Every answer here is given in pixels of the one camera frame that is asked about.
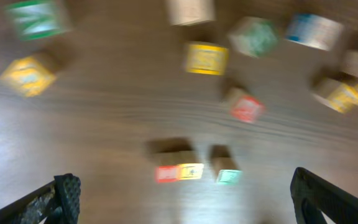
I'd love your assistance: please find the yellow S block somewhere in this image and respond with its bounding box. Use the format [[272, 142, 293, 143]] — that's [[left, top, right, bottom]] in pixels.
[[185, 42, 229, 75]]

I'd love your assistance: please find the green v block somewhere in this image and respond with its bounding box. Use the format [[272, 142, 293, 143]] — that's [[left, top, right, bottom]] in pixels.
[[228, 17, 278, 58], [4, 0, 71, 40]]

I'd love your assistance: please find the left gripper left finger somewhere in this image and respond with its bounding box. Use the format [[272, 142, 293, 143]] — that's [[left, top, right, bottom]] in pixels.
[[0, 174, 81, 224]]

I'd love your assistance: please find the green V block left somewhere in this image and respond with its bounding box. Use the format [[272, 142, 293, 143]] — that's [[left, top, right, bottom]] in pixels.
[[4, 0, 71, 40]]

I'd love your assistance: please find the yellow O block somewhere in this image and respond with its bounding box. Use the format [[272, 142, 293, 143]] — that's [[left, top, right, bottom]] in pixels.
[[0, 52, 61, 97]]

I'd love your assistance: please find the yellow C block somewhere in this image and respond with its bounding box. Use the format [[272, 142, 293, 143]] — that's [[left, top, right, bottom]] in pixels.
[[178, 151, 204, 180]]

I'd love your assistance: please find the red A block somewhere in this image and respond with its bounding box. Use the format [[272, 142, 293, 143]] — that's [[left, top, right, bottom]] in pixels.
[[226, 87, 265, 123]]

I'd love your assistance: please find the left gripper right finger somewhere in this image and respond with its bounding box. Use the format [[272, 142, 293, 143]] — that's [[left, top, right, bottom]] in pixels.
[[290, 167, 358, 224]]

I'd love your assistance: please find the red I block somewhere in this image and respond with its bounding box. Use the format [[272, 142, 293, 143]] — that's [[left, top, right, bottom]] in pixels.
[[154, 152, 180, 184]]

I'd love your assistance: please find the plain wood block centre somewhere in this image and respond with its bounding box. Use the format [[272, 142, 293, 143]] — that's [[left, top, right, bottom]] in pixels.
[[165, 0, 215, 26]]

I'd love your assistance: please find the green V block centre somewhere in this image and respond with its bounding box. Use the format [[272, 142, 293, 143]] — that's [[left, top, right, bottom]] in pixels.
[[228, 17, 278, 58]]

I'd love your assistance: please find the yellow block lower cluster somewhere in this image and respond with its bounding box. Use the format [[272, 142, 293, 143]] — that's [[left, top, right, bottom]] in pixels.
[[312, 78, 358, 113]]

